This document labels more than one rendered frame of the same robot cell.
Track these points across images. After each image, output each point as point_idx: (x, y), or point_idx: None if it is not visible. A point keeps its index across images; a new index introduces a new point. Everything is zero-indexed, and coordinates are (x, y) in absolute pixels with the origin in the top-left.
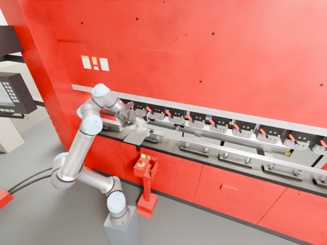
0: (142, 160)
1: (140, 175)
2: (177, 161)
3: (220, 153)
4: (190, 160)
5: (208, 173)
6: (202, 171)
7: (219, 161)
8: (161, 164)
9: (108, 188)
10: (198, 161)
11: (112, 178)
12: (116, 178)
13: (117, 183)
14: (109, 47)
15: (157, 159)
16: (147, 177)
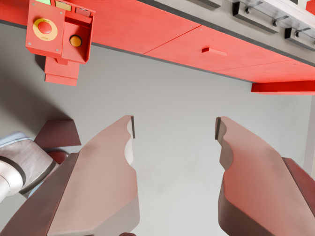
0: (45, 15)
1: (53, 56)
2: (143, 10)
3: (242, 0)
4: (177, 14)
5: (197, 35)
6: (189, 32)
7: (234, 18)
8: (95, 8)
9: (15, 190)
10: (194, 19)
11: (4, 163)
12: (13, 142)
13: (27, 157)
14: None
15: (94, 14)
16: (75, 60)
